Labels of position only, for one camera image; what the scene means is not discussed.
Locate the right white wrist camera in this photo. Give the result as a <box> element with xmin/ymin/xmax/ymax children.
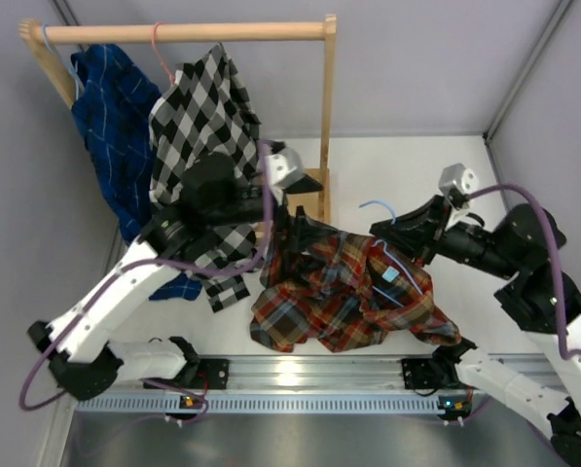
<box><xmin>438</xmin><ymin>163</ymin><xmax>479</xmax><ymax>230</ymax></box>

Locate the light blue hanger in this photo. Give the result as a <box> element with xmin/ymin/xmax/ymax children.
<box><xmin>357</xmin><ymin>198</ymin><xmax>425</xmax><ymax>308</ymax></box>
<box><xmin>41</xmin><ymin>23</ymin><xmax>83</xmax><ymax>100</ymax></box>

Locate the blue plaid shirt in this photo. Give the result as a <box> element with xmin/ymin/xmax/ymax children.
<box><xmin>69</xmin><ymin>43</ymin><xmax>203</xmax><ymax>302</ymax></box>

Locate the black white checkered shirt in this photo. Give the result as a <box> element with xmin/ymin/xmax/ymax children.
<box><xmin>149</xmin><ymin>43</ymin><xmax>260</xmax><ymax>312</ymax></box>

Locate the red orange plaid shirt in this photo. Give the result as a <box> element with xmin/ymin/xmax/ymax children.
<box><xmin>249</xmin><ymin>229</ymin><xmax>461</xmax><ymax>352</ymax></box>

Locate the perforated cable duct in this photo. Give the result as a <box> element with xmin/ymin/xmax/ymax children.
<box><xmin>77</xmin><ymin>391</ymin><xmax>454</xmax><ymax>415</ymax></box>

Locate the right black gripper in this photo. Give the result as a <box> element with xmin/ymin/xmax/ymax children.
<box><xmin>372</xmin><ymin>196</ymin><xmax>523</xmax><ymax>282</ymax></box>

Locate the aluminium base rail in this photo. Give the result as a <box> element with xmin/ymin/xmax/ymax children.
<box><xmin>75</xmin><ymin>353</ymin><xmax>563</xmax><ymax>392</ymax></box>

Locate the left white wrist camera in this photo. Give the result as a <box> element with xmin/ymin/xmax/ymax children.
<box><xmin>264</xmin><ymin>147</ymin><xmax>305</xmax><ymax>190</ymax></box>

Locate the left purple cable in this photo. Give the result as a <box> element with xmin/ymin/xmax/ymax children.
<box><xmin>18</xmin><ymin>138</ymin><xmax>274</xmax><ymax>422</ymax></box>

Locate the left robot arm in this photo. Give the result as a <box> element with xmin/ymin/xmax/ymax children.
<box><xmin>27</xmin><ymin>149</ymin><xmax>323</xmax><ymax>401</ymax></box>

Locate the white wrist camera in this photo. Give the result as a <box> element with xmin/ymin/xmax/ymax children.
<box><xmin>438</xmin><ymin>163</ymin><xmax>479</xmax><ymax>230</ymax></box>
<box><xmin>264</xmin><ymin>147</ymin><xmax>305</xmax><ymax>190</ymax></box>

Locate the wooden clothes rack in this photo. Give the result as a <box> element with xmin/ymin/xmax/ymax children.
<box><xmin>18</xmin><ymin>15</ymin><xmax>337</xmax><ymax>223</ymax></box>

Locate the pink hanger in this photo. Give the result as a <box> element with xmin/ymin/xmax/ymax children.
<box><xmin>151</xmin><ymin>21</ymin><xmax>175</xmax><ymax>85</ymax></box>

